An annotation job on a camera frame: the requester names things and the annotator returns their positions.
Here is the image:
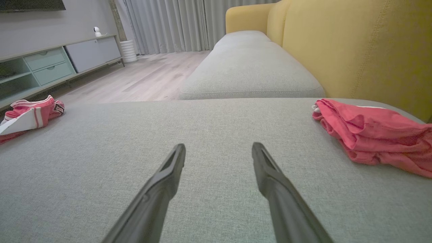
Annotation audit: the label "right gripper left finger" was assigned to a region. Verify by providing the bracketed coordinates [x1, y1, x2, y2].
[101, 144, 186, 243]

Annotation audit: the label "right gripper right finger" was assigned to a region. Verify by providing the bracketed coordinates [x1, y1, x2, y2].
[252, 142, 334, 243]

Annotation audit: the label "red shorts with white stripe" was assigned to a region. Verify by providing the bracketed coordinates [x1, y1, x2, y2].
[312, 98, 432, 179]

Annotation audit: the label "red and white jersey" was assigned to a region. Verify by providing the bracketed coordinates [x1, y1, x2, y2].
[0, 95, 65, 145]

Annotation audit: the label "large grey sofa cushion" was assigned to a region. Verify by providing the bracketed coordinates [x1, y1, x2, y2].
[0, 98, 432, 243]

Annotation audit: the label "narrow grey sofa cushion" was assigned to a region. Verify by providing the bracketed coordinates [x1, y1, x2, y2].
[179, 30, 326, 100]

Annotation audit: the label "white ribbed cylinder appliance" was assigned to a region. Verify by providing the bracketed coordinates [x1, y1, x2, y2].
[120, 40, 138, 63]

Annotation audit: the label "grey cabinet door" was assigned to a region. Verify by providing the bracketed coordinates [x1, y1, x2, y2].
[97, 36, 122, 63]
[65, 39, 102, 73]

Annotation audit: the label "mint green cabinet drawer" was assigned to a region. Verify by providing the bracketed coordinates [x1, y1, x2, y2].
[33, 61, 76, 86]
[24, 47, 66, 72]

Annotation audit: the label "yellow sofa backrest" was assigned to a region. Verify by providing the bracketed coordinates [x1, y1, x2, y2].
[225, 0, 432, 124]

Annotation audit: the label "long low tv cabinet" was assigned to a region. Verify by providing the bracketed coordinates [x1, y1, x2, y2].
[0, 34, 125, 109]

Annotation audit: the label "grey pleated curtain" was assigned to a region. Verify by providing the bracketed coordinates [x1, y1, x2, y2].
[115, 0, 281, 56]

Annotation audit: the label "black television screen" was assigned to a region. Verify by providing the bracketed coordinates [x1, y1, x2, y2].
[0, 0, 66, 13]

